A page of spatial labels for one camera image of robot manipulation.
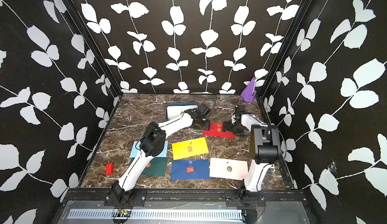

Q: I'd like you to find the red envelope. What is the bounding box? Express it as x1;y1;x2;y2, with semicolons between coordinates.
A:
203;123;236;139

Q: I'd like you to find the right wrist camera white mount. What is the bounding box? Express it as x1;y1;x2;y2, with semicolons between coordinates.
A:
231;113;239;124

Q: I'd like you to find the white envelope brown seal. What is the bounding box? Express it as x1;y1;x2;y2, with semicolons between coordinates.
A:
166;105;196;120

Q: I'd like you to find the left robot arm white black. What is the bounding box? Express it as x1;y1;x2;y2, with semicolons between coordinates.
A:
108;104;211;203

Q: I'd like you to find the teal plastic storage box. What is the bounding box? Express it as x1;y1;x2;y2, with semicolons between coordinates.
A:
165;103;198;120

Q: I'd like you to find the white perforated rail strip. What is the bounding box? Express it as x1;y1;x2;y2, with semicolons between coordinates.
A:
66;209;243;221

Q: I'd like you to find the pale pink sealed envelope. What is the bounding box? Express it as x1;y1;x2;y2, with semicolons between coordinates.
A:
209;157;248;180

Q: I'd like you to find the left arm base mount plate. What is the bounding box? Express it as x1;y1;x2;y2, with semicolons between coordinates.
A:
104;189;147;208

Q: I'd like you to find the small red box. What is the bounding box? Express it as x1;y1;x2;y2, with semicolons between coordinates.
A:
105;163;114;176

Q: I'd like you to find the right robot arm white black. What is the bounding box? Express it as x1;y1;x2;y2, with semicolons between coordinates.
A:
222;105;282;192

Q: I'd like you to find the purple plastic stand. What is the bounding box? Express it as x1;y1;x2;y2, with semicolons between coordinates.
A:
240;77;257;105

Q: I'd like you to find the dark blue sealed envelope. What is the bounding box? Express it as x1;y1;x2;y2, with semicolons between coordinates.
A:
170;159;210;180

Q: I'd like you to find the dark green sealed envelope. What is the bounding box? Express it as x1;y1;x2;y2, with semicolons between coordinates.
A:
141;157;168;177

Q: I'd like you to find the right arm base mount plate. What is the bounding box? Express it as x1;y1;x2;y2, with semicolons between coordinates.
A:
221;190;266;208

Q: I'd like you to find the light blue envelope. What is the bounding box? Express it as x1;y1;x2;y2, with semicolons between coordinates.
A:
130;141;168;158

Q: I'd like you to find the yellow envelope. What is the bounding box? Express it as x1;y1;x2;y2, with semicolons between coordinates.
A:
172;137;209;160

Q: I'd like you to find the small electronics board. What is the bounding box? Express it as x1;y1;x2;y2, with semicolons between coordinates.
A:
112;209;132;220

